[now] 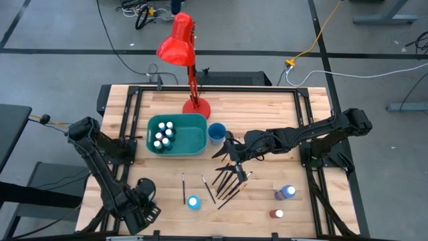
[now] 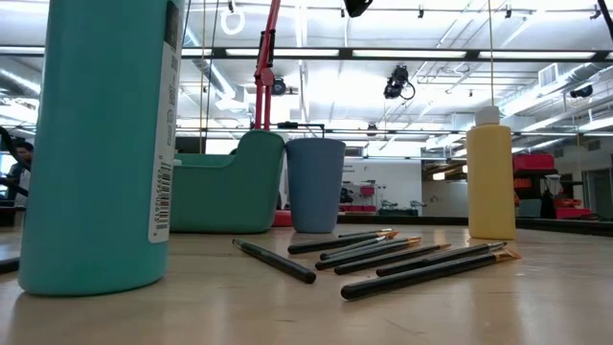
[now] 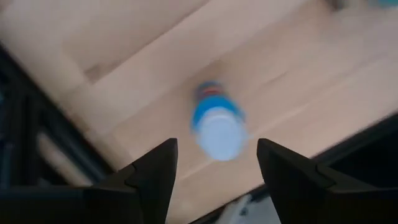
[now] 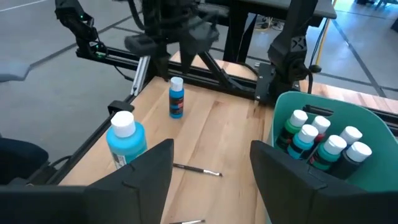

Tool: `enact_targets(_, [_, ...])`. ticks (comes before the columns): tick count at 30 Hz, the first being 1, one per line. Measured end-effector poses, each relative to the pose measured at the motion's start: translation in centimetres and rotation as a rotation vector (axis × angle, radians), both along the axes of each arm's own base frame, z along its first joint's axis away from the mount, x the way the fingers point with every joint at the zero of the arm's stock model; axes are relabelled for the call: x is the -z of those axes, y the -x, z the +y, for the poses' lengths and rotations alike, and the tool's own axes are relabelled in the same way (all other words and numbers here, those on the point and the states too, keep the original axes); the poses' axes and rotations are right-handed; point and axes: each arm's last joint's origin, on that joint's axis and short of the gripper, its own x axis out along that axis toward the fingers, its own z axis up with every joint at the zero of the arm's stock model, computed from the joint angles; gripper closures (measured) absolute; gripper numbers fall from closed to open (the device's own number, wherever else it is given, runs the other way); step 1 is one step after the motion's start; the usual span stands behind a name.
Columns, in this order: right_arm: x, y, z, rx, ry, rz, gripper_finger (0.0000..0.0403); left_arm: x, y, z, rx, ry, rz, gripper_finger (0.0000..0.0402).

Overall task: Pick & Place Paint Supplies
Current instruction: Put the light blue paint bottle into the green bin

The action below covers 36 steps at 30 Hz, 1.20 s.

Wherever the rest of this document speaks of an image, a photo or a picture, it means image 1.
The red desk lamp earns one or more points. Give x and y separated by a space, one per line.
177 40

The large turquoise paint bottle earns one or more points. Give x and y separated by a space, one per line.
194 202

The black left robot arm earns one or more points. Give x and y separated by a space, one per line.
100 167

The blue plastic cup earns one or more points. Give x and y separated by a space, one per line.
216 132

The thin black paintbrush green tip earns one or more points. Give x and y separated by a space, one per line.
183 189

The person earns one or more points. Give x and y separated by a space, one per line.
177 6

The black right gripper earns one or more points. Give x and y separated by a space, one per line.
252 145

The black paintbrush dark ferrule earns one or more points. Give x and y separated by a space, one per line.
228 190

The large purple paint bottle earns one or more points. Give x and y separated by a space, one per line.
286 192

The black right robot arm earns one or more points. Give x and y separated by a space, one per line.
317 132

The brown paint bottle white cap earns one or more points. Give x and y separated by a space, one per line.
158 136

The teal paint bottle white cap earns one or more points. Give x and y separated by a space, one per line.
169 133
166 142

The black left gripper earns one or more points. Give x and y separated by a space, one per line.
138 217

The teal plastic bin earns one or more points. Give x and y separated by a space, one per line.
189 137

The black flat bar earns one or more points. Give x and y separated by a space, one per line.
33 195

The grey desk foot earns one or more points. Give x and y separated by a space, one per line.
408 107

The grey desk leg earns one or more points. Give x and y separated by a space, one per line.
384 19

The black side table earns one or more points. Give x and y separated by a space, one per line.
11 130

